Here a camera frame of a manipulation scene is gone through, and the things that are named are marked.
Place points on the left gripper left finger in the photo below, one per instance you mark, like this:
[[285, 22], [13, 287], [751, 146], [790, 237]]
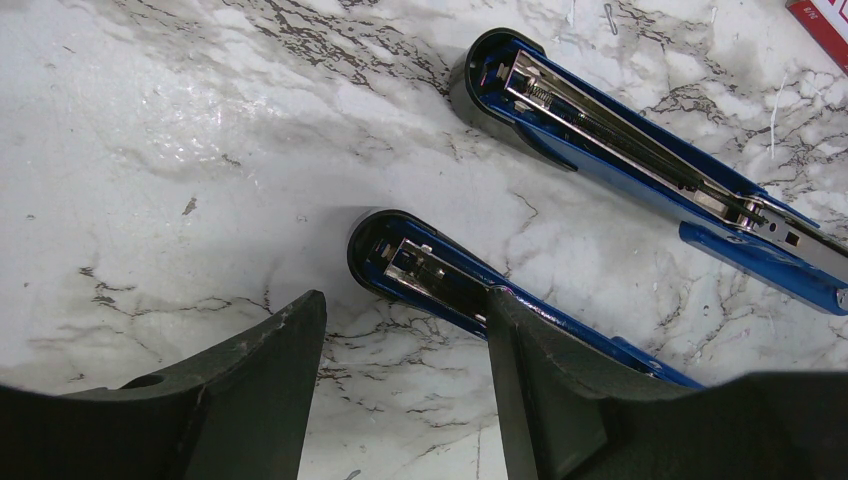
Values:
[[237, 410]]

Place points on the blue stapler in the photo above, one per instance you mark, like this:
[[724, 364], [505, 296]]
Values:
[[505, 85]]

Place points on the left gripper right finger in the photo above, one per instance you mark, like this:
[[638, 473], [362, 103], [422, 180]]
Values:
[[567, 411]]

